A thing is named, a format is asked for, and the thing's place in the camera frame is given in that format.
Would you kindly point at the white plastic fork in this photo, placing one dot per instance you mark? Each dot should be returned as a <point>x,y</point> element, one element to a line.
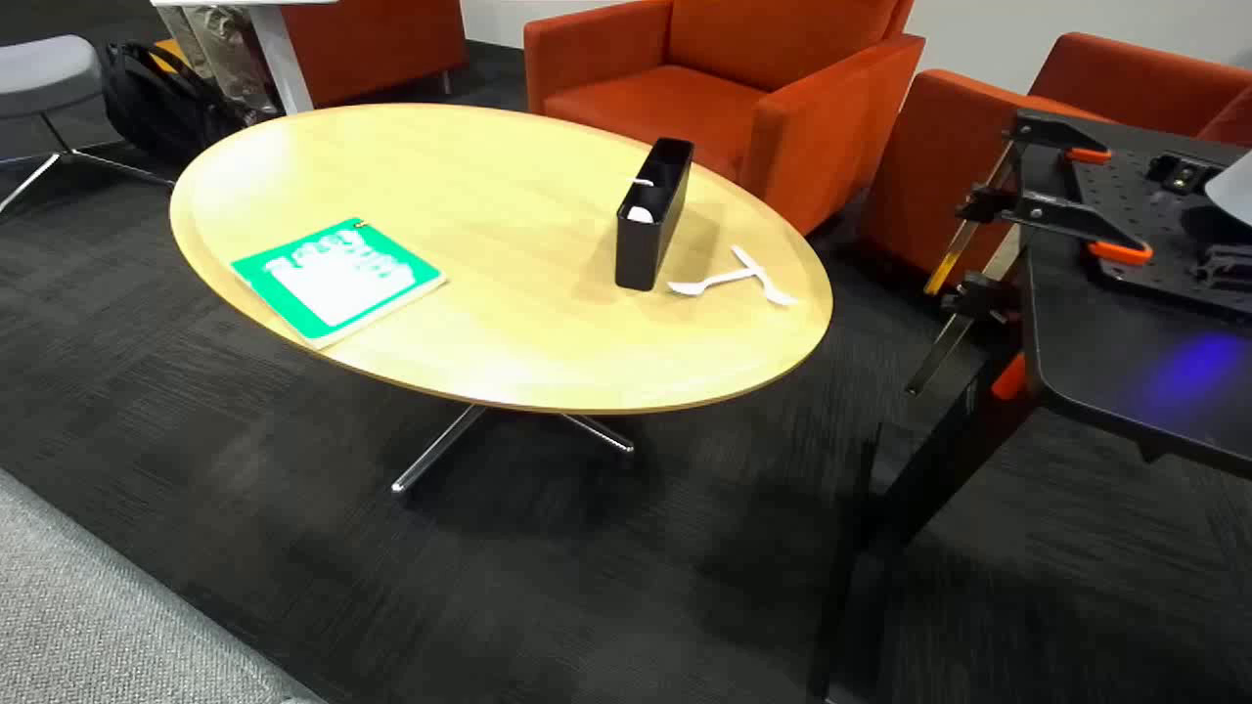
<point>689,286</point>

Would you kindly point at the chrome table base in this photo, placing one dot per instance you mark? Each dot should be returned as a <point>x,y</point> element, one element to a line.
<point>437,453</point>

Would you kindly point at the orange armchair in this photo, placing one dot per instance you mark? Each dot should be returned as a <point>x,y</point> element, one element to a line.
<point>939,157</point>
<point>731,90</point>
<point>377,46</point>

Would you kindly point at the green printed sheet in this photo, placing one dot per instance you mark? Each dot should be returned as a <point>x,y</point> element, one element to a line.
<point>337,275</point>

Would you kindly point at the orange black bar clamp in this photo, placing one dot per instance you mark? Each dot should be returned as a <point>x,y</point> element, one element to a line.
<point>1058,132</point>
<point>1122,250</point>
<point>1016,378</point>

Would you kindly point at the white desk leg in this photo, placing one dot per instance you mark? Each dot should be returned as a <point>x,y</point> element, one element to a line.
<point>280,61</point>

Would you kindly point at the black backpack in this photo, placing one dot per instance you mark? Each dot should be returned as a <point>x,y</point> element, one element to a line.
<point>164,103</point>

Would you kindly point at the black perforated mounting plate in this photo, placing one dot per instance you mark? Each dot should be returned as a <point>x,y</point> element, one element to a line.
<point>1136,209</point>

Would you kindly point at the grey chair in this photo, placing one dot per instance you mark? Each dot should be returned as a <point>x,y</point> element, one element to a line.
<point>46,73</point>

